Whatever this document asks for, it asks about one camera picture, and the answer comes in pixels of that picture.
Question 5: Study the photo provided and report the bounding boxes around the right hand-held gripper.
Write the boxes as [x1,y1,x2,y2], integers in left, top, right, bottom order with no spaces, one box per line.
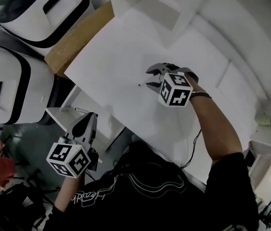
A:
[144,63,200,109]

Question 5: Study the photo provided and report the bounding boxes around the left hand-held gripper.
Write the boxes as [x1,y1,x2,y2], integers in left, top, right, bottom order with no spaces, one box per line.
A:
[46,112,100,179]

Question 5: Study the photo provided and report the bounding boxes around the small white desk drawer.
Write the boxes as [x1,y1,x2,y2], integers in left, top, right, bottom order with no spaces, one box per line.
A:
[45,85,126,165]

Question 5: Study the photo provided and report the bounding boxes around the person's right forearm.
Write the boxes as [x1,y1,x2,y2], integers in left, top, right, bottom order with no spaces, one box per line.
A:
[189,77,243,166]

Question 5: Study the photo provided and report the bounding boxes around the person's left forearm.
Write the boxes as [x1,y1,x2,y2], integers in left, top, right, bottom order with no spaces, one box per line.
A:
[53,173,86,213]

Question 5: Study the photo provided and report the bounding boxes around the white desk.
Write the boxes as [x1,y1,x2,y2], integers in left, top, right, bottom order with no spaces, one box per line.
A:
[63,8,259,190]

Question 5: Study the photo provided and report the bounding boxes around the black wrist bands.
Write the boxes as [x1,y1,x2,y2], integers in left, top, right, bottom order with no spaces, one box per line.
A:
[190,91,212,100]

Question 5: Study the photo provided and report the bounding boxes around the brown cardboard box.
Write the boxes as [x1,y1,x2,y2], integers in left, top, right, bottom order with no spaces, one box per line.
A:
[44,0,115,77]

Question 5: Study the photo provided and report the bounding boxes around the black backpack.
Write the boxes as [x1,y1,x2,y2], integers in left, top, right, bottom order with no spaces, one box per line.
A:
[0,184,47,231]

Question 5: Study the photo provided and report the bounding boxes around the person's black printed shirt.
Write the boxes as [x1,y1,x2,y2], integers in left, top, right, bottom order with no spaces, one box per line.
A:
[46,141,261,231]

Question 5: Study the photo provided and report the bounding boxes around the white black mobile robot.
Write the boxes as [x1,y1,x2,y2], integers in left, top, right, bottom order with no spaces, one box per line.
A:
[0,0,95,57]

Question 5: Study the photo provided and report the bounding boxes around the white robot with teal strap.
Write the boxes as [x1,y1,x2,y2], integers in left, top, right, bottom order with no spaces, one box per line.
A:
[0,41,56,126]

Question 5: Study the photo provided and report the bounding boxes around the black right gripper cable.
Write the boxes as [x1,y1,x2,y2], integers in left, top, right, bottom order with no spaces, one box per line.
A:
[180,128,202,169]

